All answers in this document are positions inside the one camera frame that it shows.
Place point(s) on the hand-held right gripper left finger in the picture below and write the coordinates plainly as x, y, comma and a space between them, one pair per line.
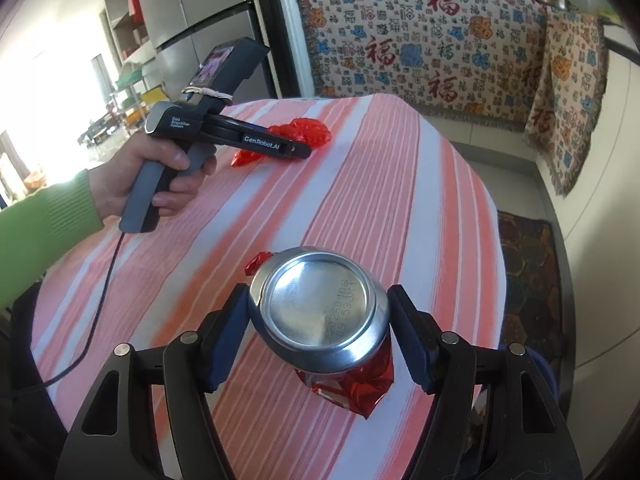
230, 330

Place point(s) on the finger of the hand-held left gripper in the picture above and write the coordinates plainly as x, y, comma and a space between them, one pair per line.
300, 150

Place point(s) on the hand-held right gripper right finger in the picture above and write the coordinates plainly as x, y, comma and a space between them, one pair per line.
407, 330

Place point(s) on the red plastic wrapper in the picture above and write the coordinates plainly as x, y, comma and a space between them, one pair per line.
305, 130

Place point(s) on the person's left forearm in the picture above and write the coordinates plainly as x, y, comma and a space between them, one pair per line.
45, 230

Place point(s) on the person's left hand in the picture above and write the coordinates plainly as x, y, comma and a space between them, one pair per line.
115, 180

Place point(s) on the pink striped tablecloth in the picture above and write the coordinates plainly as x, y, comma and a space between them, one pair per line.
350, 185

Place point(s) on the grey refrigerator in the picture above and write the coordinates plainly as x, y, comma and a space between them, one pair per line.
200, 5

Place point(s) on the yellow cardboard box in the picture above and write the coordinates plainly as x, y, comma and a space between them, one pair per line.
152, 96

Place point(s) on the metal rack with baskets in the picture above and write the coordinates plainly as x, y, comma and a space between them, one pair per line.
130, 80

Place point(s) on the grey shelf cabinet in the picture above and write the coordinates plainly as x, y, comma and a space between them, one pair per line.
120, 10

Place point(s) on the large patterned cloth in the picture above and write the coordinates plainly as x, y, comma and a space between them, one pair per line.
400, 50

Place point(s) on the white kitchen counter cabinet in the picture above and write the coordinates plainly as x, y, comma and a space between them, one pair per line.
587, 260

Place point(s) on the narrow patterned cloth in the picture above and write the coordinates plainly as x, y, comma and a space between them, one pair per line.
565, 100

